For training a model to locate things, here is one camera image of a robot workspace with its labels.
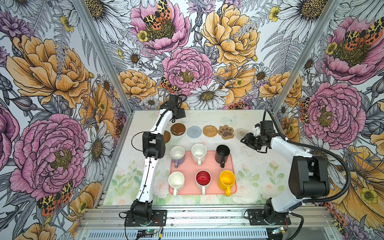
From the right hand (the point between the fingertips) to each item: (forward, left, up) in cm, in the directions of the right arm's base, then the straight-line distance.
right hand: (243, 145), depth 92 cm
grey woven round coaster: (+17, +30, -8) cm, 35 cm away
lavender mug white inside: (-1, +40, -6) cm, 41 cm away
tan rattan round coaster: (+17, +18, -8) cm, 26 cm away
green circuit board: (-41, +52, -8) cm, 66 cm away
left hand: (+25, +41, -2) cm, 48 cm away
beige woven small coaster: (+15, -3, -8) cm, 18 cm away
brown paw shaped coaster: (+17, +7, -9) cm, 20 cm away
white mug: (-18, +40, -6) cm, 44 cm away
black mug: (-3, +13, -5) cm, 14 cm away
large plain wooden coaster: (+13, +49, -7) cm, 51 cm away
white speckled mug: (0, +27, -6) cm, 28 cm away
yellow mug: (-18, +12, -7) cm, 22 cm away
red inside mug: (-17, +25, -7) cm, 31 cm away
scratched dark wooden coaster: (+19, +41, -6) cm, 46 cm away
